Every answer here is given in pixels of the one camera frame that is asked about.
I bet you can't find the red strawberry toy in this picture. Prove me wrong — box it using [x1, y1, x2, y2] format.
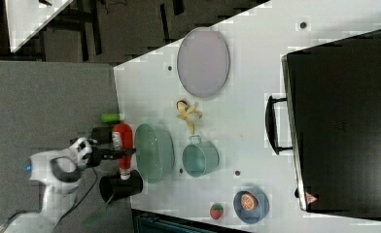
[210, 203, 224, 219]

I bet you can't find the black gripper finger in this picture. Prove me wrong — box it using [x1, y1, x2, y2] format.
[109, 149, 136, 160]

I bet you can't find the black oven with steel trim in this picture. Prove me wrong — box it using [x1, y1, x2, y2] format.
[281, 29, 381, 221]

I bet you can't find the orange slice toy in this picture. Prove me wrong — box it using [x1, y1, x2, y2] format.
[240, 192, 258, 211]

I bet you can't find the green strainer bowl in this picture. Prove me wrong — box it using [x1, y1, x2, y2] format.
[134, 123, 175, 183]

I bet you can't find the green cylinder clamp knob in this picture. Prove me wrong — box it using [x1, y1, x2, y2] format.
[101, 114, 121, 123]

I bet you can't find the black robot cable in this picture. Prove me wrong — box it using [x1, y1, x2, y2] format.
[53, 166, 99, 227]

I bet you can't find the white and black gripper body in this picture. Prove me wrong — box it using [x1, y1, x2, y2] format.
[69, 137, 111, 169]

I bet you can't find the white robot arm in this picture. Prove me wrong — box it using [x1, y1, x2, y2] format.
[0, 137, 135, 233]

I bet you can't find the blue bowl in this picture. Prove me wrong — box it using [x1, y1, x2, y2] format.
[233, 187, 269, 224]

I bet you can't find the green metal pot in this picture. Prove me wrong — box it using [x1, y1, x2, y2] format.
[182, 135, 220, 178]

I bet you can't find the white background table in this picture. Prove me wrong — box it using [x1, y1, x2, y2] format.
[4, 0, 75, 53]

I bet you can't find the red ketchup bottle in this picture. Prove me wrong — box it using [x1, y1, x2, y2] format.
[112, 122, 133, 181]

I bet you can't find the dark teal bin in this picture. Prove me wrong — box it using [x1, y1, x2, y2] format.
[131, 209, 246, 233]

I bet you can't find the round lilac plate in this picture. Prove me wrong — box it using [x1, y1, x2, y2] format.
[177, 27, 230, 98]

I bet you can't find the peeled toy banana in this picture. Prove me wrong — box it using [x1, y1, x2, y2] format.
[176, 100, 202, 135]

